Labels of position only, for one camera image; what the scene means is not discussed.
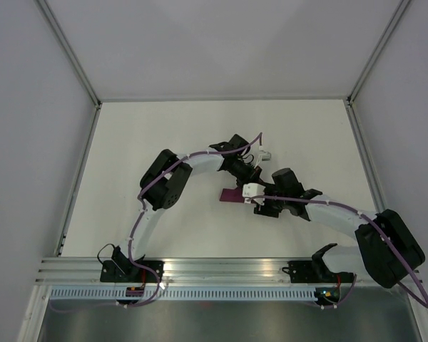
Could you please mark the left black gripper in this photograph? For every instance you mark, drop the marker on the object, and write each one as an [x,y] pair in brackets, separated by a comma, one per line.
[253,175]

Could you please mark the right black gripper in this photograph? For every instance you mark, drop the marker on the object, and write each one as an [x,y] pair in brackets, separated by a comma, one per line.
[266,210]

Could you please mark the purple cloth napkin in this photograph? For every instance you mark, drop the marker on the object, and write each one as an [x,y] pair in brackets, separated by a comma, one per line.
[232,195]

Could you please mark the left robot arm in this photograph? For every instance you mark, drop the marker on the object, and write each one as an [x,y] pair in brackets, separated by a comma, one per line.
[162,186]

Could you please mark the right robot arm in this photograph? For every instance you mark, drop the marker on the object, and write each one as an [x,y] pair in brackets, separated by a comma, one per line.
[384,249]

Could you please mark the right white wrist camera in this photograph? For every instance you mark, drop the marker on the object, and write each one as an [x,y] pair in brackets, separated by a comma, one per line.
[253,193]

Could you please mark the aluminium mounting rail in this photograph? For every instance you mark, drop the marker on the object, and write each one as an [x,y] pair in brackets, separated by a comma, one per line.
[177,271]

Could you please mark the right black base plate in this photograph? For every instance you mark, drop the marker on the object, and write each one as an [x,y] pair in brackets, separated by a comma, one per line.
[310,272]

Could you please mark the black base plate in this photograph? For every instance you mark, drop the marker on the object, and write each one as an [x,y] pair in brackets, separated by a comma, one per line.
[111,273]
[310,272]

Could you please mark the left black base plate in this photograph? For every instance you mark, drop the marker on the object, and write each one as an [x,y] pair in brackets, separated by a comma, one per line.
[111,273]

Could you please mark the slotted white cable duct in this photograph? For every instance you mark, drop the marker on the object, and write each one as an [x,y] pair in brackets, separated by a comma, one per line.
[187,293]

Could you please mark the right aluminium frame post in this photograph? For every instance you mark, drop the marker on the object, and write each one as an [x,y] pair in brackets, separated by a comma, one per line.
[380,46]

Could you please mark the aluminium frame post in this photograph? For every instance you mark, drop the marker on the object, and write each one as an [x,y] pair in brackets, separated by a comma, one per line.
[380,46]
[50,18]

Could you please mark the left aluminium frame post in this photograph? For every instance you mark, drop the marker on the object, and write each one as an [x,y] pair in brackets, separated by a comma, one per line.
[50,18]

